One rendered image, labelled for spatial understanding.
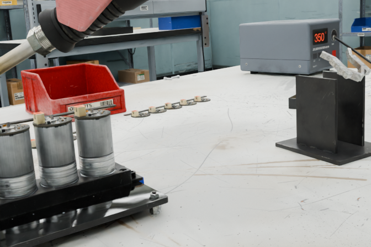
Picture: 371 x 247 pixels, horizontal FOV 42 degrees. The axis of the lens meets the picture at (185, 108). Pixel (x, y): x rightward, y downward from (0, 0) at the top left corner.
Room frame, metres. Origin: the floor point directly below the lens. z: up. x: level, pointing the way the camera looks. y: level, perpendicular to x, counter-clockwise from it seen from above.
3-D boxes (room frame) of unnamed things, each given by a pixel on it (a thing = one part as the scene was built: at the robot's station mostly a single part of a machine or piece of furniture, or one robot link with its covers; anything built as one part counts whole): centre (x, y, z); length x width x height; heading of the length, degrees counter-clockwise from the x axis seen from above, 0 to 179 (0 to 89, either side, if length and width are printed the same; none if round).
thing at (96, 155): (0.32, 0.06, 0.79); 0.02 x 0.02 x 0.05
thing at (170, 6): (3.18, 0.30, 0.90); 1.30 x 0.06 x 0.12; 132
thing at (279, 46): (0.92, -0.20, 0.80); 0.15 x 0.12 x 0.10; 45
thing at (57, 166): (0.31, 0.09, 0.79); 0.02 x 0.02 x 0.05
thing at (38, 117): (0.30, 0.09, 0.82); 0.01 x 0.01 x 0.01; 34
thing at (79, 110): (0.32, 0.07, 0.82); 0.01 x 0.01 x 0.01; 34
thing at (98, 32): (3.27, 0.46, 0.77); 0.24 x 0.16 x 0.04; 131
